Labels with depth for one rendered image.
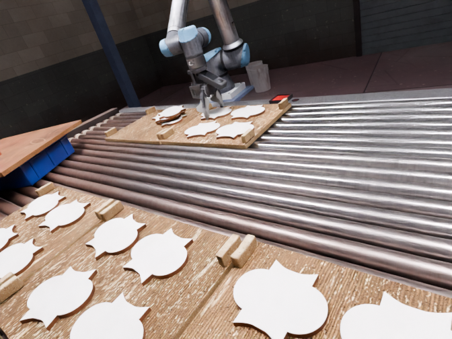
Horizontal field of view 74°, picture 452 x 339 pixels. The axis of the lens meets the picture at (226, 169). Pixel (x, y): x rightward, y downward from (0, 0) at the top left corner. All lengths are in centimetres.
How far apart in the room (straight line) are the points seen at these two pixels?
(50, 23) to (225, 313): 643
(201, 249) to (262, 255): 12
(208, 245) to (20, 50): 589
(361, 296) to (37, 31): 637
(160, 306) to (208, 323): 10
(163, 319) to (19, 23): 612
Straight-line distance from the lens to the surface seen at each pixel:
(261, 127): 105
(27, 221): 108
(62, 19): 683
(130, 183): 102
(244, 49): 171
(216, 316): 50
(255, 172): 82
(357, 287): 49
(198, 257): 59
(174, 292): 55
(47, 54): 648
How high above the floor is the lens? 132
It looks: 28 degrees down
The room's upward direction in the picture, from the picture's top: 17 degrees counter-clockwise
